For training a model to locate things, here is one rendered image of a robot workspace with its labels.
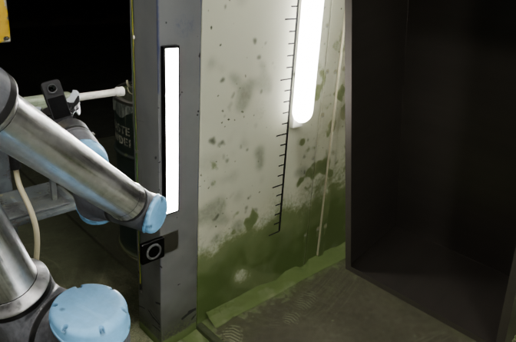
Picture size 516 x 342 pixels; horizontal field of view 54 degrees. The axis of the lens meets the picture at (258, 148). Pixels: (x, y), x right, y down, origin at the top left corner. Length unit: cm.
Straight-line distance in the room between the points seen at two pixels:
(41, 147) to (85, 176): 12
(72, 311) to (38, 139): 38
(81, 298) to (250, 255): 138
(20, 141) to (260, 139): 144
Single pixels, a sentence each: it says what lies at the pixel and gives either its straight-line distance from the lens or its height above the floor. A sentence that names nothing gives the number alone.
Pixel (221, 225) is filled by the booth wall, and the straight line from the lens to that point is 218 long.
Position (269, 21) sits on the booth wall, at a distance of 205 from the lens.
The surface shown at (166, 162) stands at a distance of 185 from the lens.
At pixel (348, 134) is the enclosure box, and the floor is 104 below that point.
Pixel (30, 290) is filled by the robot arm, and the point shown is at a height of 93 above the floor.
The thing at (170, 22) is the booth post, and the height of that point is 135.
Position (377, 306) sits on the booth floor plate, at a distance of 260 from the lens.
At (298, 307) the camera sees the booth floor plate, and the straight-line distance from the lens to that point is 250.
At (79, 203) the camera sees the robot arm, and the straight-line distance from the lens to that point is 126.
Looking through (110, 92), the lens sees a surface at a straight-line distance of 174.
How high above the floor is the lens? 158
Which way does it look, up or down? 21 degrees down
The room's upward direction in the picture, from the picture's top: 4 degrees clockwise
